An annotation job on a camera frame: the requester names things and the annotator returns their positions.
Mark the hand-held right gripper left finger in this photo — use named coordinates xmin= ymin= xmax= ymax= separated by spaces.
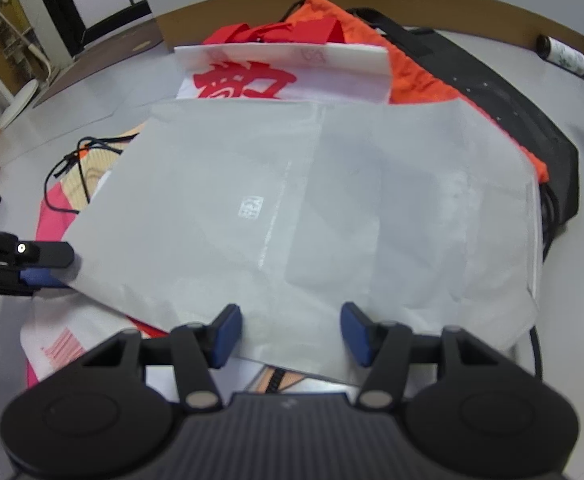
xmin=79 ymin=303 xmax=243 ymax=414

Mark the white fan stand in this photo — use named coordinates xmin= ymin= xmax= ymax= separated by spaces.
xmin=0 ymin=5 xmax=53 ymax=129

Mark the brown floor mat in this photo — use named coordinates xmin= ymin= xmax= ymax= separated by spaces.
xmin=34 ymin=37 xmax=165 ymax=107

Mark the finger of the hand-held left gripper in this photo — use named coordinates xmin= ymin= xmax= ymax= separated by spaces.
xmin=0 ymin=232 xmax=76 ymax=296

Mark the black door frame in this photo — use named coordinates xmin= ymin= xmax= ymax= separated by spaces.
xmin=30 ymin=0 xmax=153 ymax=59

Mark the dark bottle with white label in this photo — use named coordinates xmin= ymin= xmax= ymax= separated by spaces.
xmin=537 ymin=34 xmax=584 ymax=86

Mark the orange bag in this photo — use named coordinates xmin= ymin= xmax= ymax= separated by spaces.
xmin=282 ymin=0 xmax=551 ymax=184

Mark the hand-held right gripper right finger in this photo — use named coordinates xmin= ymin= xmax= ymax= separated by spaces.
xmin=339 ymin=302 xmax=516 ymax=414

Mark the black bag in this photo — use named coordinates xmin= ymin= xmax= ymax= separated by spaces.
xmin=347 ymin=7 xmax=581 ymax=261

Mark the white bag with pink stripes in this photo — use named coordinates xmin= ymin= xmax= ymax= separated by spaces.
xmin=19 ymin=287 xmax=173 ymax=386

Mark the grey shopping bag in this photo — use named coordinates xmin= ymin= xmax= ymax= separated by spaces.
xmin=62 ymin=97 xmax=543 ymax=386

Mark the white bag with red print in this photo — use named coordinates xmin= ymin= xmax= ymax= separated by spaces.
xmin=174 ymin=19 xmax=391 ymax=106

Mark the black cord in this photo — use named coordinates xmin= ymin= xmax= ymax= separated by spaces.
xmin=46 ymin=135 xmax=140 ymax=211

